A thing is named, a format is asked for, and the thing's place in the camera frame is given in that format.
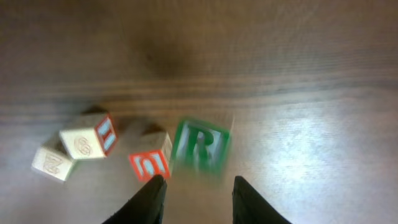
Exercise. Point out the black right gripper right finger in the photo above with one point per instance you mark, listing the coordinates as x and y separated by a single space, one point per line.
249 207

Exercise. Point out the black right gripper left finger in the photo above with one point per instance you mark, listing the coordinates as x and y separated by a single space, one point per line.
145 207

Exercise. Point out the red U wooden block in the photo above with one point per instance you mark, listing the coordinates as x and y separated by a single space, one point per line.
152 155

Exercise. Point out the red H wooden block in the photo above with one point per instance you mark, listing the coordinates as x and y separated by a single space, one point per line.
90 136

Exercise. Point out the green R wooden block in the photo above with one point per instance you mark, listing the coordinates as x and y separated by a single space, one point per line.
201 146

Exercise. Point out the wooden block number 2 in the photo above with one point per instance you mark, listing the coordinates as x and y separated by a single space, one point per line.
54 160

